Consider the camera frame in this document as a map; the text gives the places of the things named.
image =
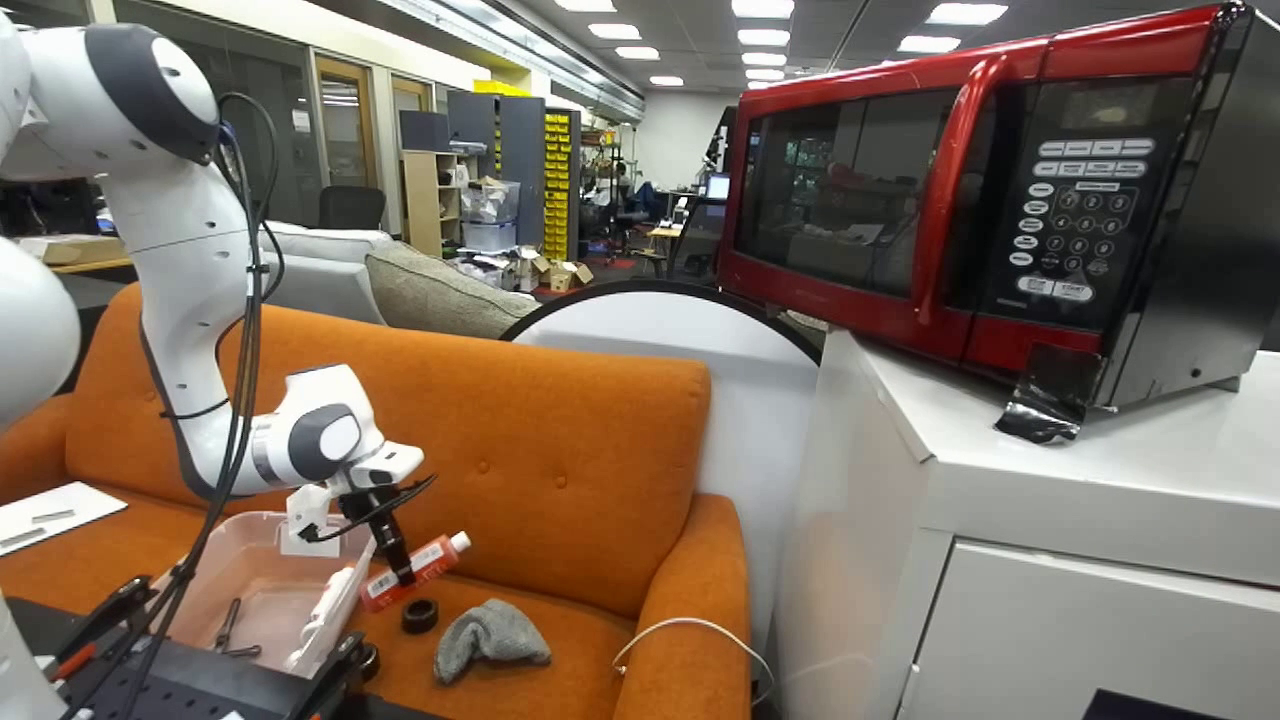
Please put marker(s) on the black round cap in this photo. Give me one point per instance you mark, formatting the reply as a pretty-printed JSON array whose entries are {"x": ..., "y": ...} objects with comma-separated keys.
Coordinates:
[{"x": 416, "y": 618}]

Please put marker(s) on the round white table top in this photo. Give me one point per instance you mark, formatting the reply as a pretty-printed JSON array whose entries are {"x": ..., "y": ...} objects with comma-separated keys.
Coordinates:
[{"x": 727, "y": 377}]

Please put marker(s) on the grey cushion sofa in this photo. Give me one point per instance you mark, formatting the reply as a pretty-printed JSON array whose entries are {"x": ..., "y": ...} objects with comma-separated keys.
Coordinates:
[{"x": 427, "y": 292}]

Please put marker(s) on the white cabinet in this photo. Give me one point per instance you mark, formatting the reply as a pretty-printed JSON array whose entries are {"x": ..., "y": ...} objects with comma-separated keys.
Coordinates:
[{"x": 943, "y": 569}]

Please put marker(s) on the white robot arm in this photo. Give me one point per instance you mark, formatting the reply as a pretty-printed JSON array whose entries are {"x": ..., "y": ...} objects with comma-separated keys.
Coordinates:
[{"x": 130, "y": 108}]

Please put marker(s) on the clear plastic storage box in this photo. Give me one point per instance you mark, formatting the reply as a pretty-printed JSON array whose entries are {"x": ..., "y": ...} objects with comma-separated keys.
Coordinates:
[{"x": 276, "y": 588}]

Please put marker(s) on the white tube bottle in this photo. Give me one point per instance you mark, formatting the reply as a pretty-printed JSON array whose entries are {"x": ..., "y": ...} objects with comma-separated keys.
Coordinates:
[{"x": 314, "y": 633}]

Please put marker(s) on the red and white bottle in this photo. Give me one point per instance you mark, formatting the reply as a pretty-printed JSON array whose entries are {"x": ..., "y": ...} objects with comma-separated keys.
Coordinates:
[{"x": 428, "y": 558}]

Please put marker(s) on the black device foreground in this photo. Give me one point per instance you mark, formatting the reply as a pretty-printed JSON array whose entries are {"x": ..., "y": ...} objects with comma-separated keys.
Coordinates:
[{"x": 101, "y": 665}]

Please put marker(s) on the orange fabric sofa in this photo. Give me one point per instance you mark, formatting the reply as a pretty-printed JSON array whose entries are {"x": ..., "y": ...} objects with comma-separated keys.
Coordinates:
[{"x": 578, "y": 518}]

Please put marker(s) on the white paper sheet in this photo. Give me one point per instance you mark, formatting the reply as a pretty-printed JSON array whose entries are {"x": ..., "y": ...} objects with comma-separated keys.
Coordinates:
[{"x": 53, "y": 512}]

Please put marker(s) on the red microwave oven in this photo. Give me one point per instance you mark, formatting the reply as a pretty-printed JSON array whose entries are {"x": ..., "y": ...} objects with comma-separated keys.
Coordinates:
[{"x": 1089, "y": 215}]

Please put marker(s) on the grey towel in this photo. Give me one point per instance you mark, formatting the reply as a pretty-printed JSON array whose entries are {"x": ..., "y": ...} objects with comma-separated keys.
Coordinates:
[{"x": 499, "y": 633}]

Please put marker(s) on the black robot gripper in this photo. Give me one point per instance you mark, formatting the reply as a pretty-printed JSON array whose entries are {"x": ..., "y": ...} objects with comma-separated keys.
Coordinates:
[{"x": 360, "y": 495}]

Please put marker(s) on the grey T-shaped tool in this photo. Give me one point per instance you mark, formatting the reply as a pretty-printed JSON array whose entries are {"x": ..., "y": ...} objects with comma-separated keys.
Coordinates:
[{"x": 226, "y": 645}]

